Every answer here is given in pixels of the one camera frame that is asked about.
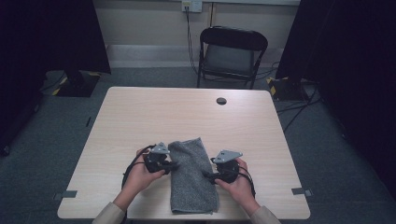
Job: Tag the black folding chair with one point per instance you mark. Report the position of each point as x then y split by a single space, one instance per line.
230 57

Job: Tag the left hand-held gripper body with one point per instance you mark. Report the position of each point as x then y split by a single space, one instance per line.
154 161

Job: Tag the black curtain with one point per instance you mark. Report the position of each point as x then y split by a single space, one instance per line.
37 46
351 62

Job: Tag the gray towel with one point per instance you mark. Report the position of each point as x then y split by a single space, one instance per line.
191 177

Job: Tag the person's left hand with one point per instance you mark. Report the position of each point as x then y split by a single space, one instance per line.
140 180

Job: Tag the white wall outlet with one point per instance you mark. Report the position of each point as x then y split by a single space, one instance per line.
192 5

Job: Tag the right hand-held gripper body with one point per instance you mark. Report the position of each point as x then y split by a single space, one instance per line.
229 172

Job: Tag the black stand base yellow tape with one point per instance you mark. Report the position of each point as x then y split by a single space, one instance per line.
285 88

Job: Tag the gray tape strip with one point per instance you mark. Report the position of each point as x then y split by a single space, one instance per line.
303 191
67 194

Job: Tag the person's right hand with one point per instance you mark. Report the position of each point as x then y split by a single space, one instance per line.
239 189

